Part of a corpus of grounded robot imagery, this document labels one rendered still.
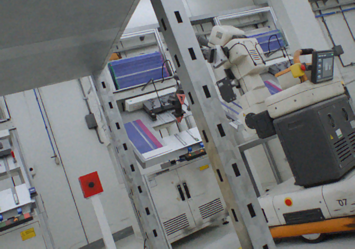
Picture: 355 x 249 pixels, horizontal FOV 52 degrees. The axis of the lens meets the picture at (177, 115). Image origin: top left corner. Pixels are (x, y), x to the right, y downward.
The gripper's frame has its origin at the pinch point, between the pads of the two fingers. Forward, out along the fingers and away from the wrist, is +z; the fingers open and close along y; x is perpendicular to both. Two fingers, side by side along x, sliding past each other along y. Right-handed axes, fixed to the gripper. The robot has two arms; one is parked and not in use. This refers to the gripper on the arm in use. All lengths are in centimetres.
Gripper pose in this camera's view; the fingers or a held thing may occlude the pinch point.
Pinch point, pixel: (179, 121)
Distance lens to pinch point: 307.3
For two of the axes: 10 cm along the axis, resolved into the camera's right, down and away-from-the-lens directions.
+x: 5.1, 3.9, -7.7
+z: 0.4, 8.8, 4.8
